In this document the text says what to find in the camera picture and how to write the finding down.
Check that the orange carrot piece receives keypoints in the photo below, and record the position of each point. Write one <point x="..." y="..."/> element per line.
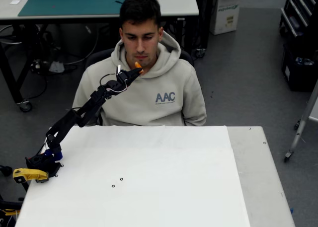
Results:
<point x="138" y="66"/>

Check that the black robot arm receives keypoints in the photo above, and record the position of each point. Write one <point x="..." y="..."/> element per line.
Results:
<point x="67" y="122"/>

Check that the blue robot base part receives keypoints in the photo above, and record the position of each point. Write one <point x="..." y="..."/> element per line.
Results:
<point x="55" y="155"/>

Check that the man in beige hoodie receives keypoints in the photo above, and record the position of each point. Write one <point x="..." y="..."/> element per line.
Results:
<point x="149" y="95"/>

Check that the workbench caster wheel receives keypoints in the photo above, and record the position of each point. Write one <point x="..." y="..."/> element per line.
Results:
<point x="200" y="53"/>
<point x="25" y="106"/>

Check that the white crumpled bag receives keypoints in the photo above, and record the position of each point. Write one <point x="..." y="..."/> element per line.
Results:
<point x="56" y="67"/>

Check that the grey workbench with black legs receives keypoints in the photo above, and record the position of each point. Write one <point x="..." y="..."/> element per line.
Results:
<point x="179" y="3"/>

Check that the black power adapter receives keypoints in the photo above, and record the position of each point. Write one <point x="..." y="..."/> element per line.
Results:
<point x="37" y="64"/>

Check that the green cutting mat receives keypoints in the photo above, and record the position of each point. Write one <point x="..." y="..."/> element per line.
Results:
<point x="74" y="3"/>

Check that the white cardboard box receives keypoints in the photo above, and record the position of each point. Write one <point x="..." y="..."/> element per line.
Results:
<point x="224" y="16"/>

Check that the large white paper sheet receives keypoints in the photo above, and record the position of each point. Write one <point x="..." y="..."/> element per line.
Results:
<point x="149" y="202"/>

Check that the small white label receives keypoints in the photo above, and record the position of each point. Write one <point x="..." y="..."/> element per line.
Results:
<point x="15" y="2"/>

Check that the black bin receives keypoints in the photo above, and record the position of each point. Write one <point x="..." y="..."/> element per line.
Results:
<point x="298" y="75"/>

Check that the black and yellow clamp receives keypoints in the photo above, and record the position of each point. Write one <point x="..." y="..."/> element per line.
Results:
<point x="10" y="205"/>

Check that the grey metal stand leg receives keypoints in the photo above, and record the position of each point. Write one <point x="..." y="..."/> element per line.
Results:
<point x="301" y="127"/>

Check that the black drawer rack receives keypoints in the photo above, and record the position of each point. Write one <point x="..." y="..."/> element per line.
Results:
<point x="298" y="11"/>

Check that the small blue floor scrap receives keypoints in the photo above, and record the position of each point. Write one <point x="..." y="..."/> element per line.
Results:
<point x="292" y="210"/>

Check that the white camera board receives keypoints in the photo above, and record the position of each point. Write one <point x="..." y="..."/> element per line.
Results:
<point x="119" y="68"/>

